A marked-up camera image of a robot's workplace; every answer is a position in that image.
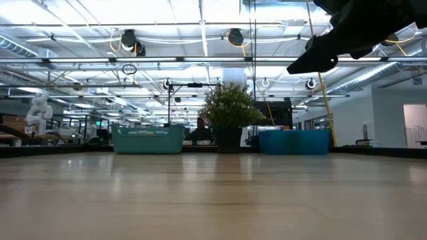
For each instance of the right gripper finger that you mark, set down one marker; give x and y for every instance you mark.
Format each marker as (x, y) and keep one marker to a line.
(317, 58)

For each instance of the blue plastic bin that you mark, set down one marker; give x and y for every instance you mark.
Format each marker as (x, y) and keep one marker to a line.
(295, 142)

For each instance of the teal plastic bin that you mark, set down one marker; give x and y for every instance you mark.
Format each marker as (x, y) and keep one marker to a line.
(148, 141)

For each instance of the white desktop device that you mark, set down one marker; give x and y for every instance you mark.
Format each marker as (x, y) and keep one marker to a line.
(367, 141)

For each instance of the artificial plant in black pot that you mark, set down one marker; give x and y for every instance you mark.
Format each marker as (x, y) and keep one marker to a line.
(230, 110)

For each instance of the person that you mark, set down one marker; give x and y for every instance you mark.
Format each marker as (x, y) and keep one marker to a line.
(201, 131)

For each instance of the black pole stand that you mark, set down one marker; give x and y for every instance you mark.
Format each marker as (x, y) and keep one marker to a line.
(168, 106)

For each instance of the white round duct column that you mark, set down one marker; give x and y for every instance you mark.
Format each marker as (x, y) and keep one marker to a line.
(234, 77)

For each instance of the black aluminium table frame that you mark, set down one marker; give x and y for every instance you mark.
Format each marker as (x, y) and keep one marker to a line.
(66, 151)

